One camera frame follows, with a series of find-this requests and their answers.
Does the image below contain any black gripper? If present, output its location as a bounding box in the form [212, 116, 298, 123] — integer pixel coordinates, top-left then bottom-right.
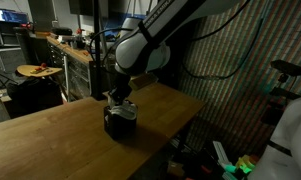
[108, 73, 132, 107]

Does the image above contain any grey cloth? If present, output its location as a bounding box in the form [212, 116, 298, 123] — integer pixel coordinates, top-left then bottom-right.
[110, 101, 138, 120]

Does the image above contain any black perforated box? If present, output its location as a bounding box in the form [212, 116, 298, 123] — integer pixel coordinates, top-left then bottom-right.
[103, 106, 137, 140]

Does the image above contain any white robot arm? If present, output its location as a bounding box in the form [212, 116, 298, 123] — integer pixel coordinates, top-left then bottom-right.
[108, 0, 301, 180]

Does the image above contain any wooden side desk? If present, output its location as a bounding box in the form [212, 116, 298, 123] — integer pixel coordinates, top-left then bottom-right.
[47, 36, 92, 101]

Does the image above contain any black vertical pole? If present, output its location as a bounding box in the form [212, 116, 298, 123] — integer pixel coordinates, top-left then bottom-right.
[92, 0, 103, 100]

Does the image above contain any round wooden stool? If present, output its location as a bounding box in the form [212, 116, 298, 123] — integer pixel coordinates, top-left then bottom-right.
[17, 65, 62, 78]

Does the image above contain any lit computer monitor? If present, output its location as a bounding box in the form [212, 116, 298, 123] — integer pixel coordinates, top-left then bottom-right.
[0, 9, 29, 24]

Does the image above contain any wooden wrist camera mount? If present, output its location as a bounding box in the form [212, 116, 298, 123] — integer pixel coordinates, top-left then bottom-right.
[129, 73, 158, 91]

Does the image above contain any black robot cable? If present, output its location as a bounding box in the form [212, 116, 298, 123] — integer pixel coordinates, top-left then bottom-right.
[181, 0, 268, 80]

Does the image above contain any black camera on stand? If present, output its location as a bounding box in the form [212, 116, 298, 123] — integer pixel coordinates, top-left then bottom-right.
[270, 60, 301, 83]

